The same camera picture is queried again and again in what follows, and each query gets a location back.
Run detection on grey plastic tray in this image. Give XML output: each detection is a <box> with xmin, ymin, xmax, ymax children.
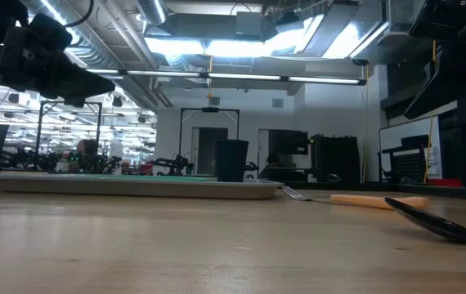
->
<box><xmin>0</xmin><ymin>173</ymin><xmax>285</xmax><ymax>201</ymax></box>

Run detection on dark teal cup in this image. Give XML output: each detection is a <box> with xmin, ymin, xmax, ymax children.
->
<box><xmin>213</xmin><ymin>139</ymin><xmax>250</xmax><ymax>184</ymax></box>

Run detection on black pegboard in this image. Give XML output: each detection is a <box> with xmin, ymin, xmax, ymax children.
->
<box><xmin>391</xmin><ymin>151</ymin><xmax>427</xmax><ymax>184</ymax></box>

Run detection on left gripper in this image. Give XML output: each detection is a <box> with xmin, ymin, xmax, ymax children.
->
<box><xmin>0</xmin><ymin>14</ymin><xmax>116</xmax><ymax>109</ymax></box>

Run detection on whiteboard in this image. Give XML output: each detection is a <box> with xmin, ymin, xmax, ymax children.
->
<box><xmin>379</xmin><ymin>115</ymin><xmax>441</xmax><ymax>180</ymax></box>

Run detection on black aluminium table frame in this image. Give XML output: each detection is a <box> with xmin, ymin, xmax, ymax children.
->
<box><xmin>0</xmin><ymin>171</ymin><xmax>466</xmax><ymax>202</ymax></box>

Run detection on silver ventilation duct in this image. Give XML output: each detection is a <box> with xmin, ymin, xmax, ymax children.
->
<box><xmin>134</xmin><ymin>0</ymin><xmax>169</xmax><ymax>26</ymax></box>

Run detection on red toolbox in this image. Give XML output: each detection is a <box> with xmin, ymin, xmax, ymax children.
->
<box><xmin>426</xmin><ymin>177</ymin><xmax>464</xmax><ymax>189</ymax></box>

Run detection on black cabinet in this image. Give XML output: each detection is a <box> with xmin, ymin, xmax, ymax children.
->
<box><xmin>309</xmin><ymin>134</ymin><xmax>361</xmax><ymax>184</ymax></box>

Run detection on fork with wooden handle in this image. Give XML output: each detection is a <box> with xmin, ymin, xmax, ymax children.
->
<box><xmin>280</xmin><ymin>185</ymin><xmax>430</xmax><ymax>211</ymax></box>

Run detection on person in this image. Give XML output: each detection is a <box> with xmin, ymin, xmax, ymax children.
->
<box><xmin>258</xmin><ymin>154</ymin><xmax>285</xmax><ymax>180</ymax></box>
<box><xmin>68</xmin><ymin>138</ymin><xmax>100</xmax><ymax>173</ymax></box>

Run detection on black rig frame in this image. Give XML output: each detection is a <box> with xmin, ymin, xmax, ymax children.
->
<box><xmin>178</xmin><ymin>106</ymin><xmax>241</xmax><ymax>176</ymax></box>
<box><xmin>34</xmin><ymin>100</ymin><xmax>103</xmax><ymax>156</ymax></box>

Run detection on black spoon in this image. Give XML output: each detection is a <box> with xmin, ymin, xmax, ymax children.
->
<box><xmin>383</xmin><ymin>197</ymin><xmax>466</xmax><ymax>247</ymax></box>

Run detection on long ceiling light fixture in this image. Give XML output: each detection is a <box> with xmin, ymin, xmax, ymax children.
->
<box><xmin>85</xmin><ymin>68</ymin><xmax>368</xmax><ymax>87</ymax></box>

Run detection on black wall screen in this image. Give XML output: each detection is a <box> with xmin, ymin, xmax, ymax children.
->
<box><xmin>268</xmin><ymin>129</ymin><xmax>310</xmax><ymax>156</ymax></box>

